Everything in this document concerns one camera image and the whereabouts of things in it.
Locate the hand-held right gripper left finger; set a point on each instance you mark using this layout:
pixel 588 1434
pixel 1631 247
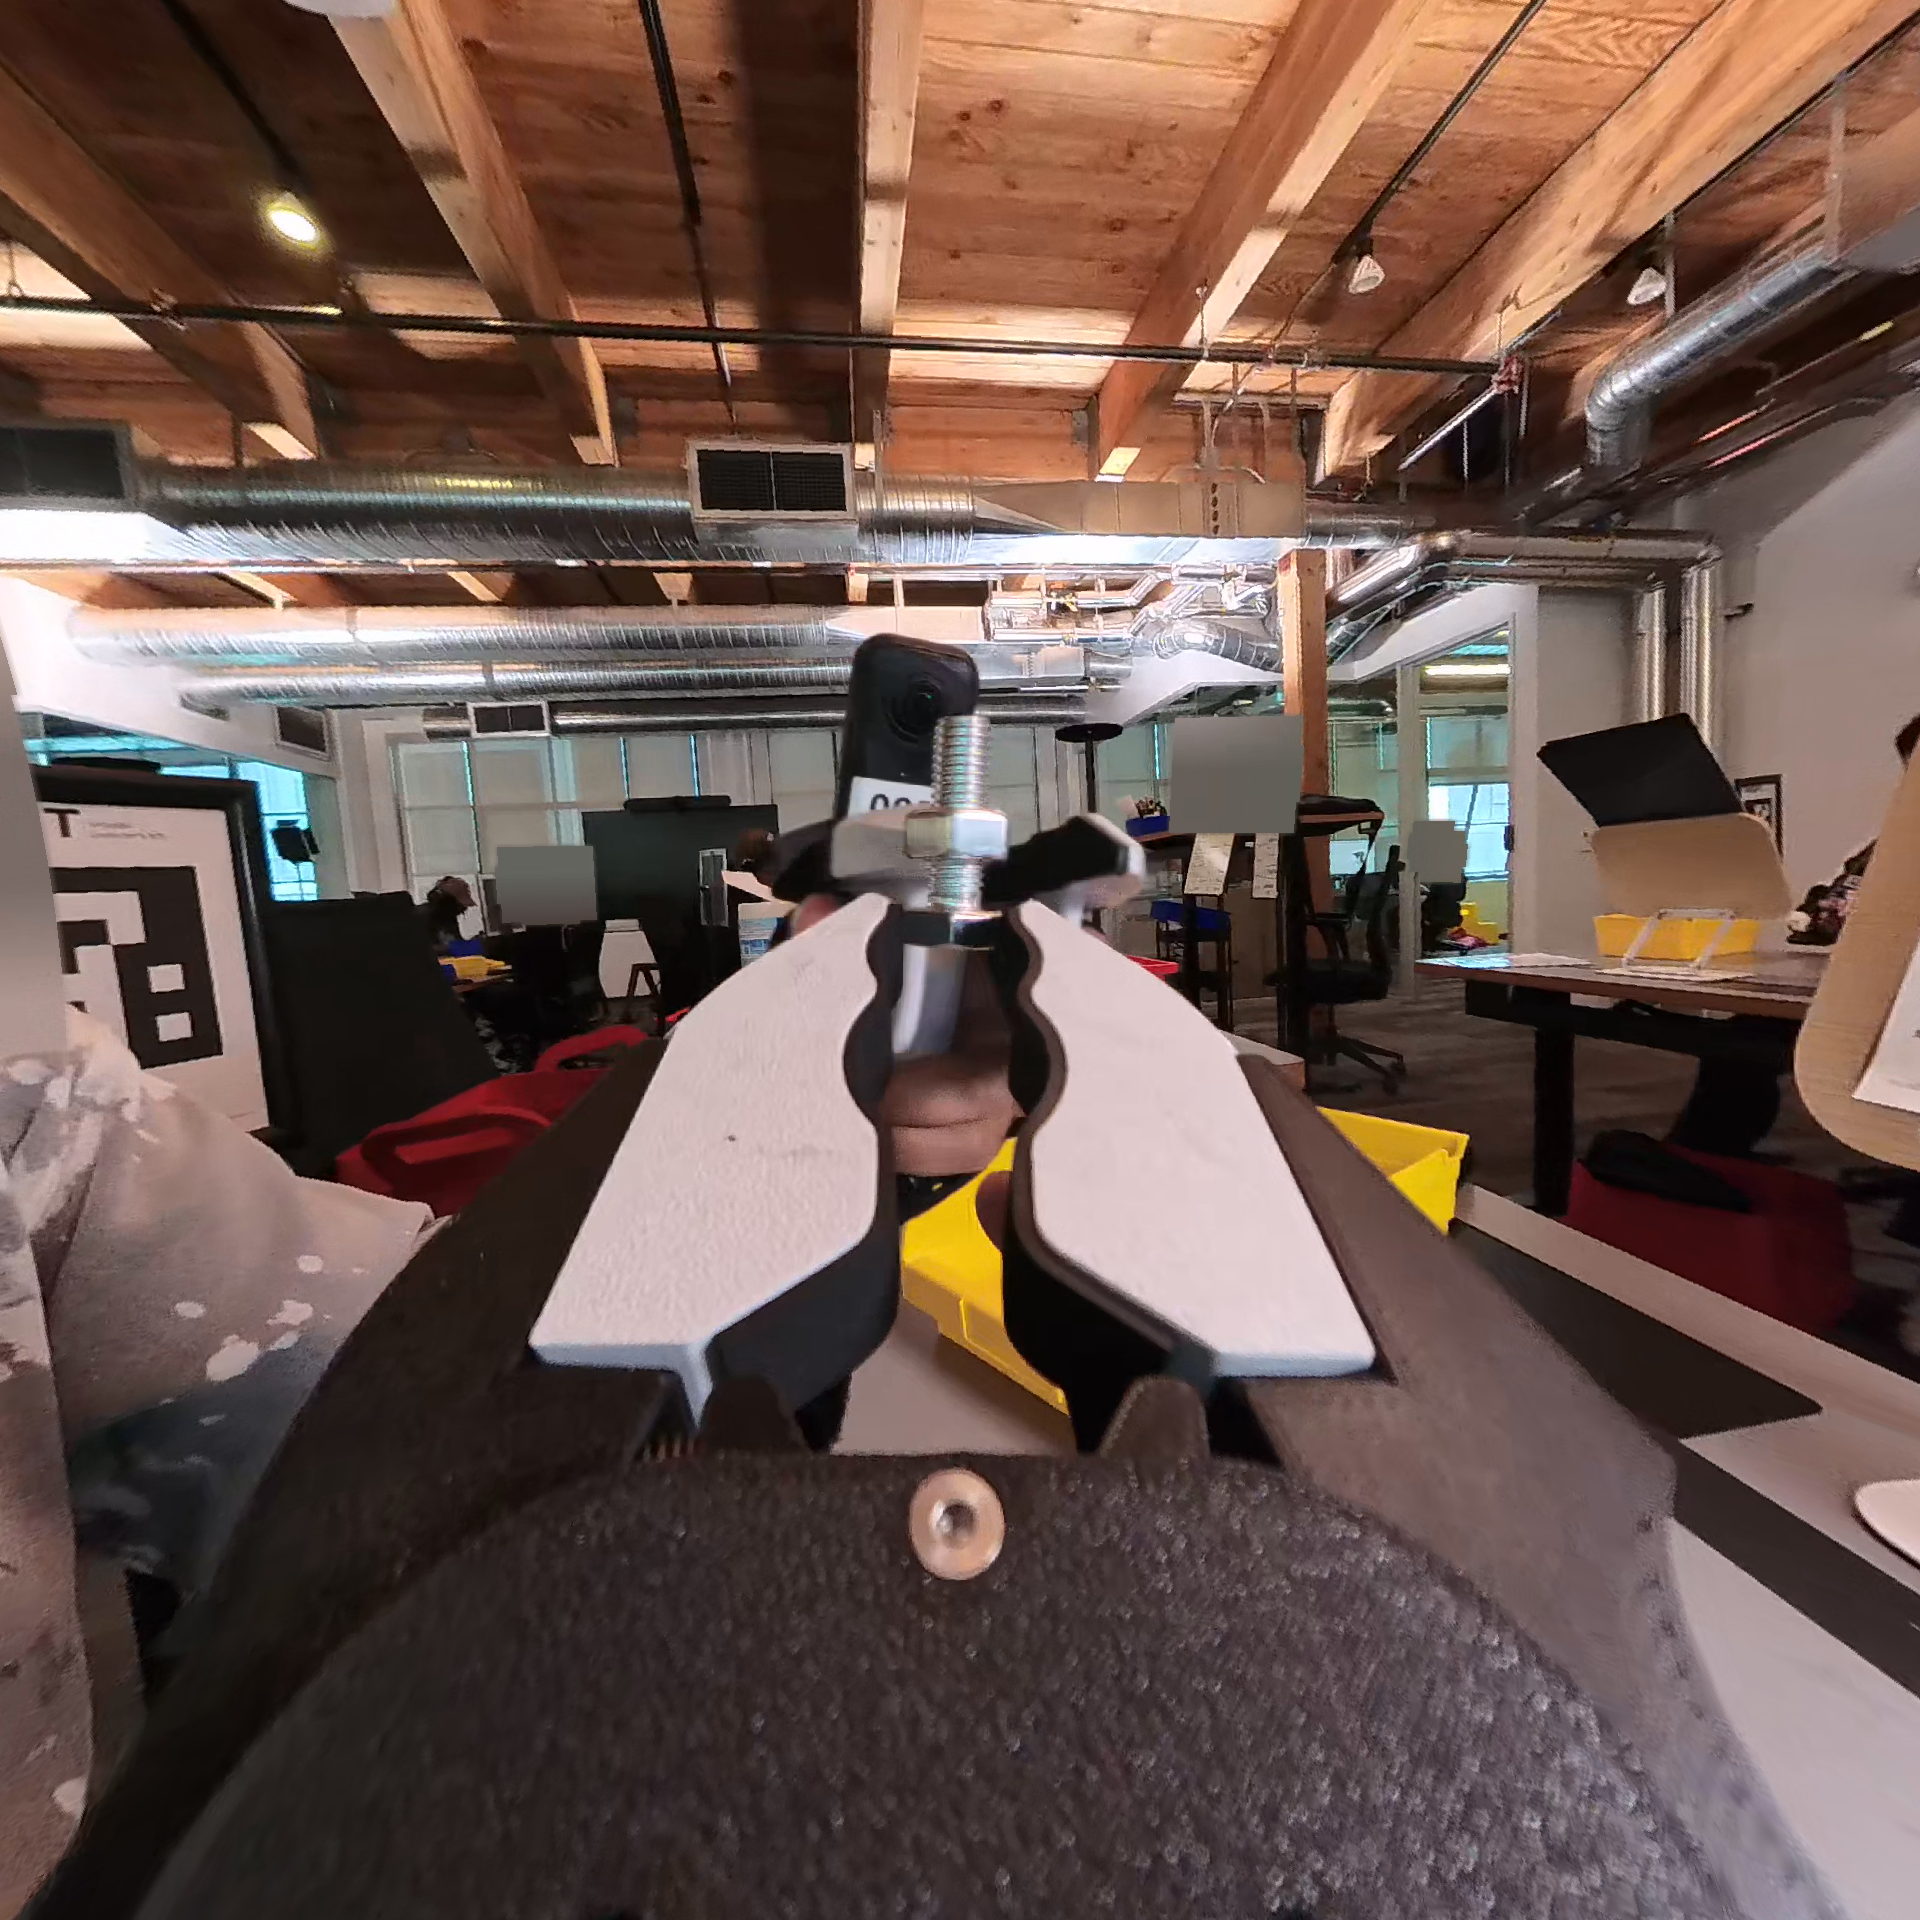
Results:
pixel 733 1172

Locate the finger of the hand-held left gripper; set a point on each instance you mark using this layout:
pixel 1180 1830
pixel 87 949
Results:
pixel 877 849
pixel 1072 862

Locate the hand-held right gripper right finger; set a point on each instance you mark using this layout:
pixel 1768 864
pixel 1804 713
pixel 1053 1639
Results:
pixel 1184 1184

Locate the silver hex nut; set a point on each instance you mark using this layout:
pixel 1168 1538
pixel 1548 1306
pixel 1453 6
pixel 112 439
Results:
pixel 956 836

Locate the silver hex bolt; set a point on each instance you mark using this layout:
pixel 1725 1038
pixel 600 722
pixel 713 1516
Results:
pixel 963 757

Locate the yellow storage bin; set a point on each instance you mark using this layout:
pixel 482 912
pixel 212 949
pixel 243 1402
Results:
pixel 961 1276

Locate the person's left forearm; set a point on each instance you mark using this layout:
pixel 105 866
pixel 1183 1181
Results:
pixel 180 1276

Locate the person's left hand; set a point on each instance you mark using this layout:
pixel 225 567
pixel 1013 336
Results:
pixel 938 1119

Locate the black monitor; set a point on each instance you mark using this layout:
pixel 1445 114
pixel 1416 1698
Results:
pixel 660 870

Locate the ceiling vent grille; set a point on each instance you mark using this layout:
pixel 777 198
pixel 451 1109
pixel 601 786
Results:
pixel 772 480

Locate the black office chair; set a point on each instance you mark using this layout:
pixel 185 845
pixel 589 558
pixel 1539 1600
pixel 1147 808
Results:
pixel 1343 961

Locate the office desk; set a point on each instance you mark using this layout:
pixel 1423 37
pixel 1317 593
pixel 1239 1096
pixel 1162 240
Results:
pixel 1620 984

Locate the black ceiling pipe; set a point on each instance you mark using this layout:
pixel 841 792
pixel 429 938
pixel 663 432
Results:
pixel 600 322

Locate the silver pipe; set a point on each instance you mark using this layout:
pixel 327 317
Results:
pixel 1500 557

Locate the small yellow bin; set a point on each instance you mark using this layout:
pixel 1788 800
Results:
pixel 1665 938

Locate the black panel wooden stand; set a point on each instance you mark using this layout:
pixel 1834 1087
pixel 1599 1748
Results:
pixel 1650 797

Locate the ceiling spot lamp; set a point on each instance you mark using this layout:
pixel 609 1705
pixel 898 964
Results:
pixel 1647 285
pixel 1362 273

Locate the beige panel stand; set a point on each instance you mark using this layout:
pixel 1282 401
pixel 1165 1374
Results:
pixel 1851 990

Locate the round ceiling lamp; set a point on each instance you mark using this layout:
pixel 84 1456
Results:
pixel 292 220

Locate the white stand base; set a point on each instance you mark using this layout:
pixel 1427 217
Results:
pixel 1892 1524

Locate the silver air duct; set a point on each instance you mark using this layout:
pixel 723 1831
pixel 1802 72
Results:
pixel 451 510
pixel 451 639
pixel 1650 375

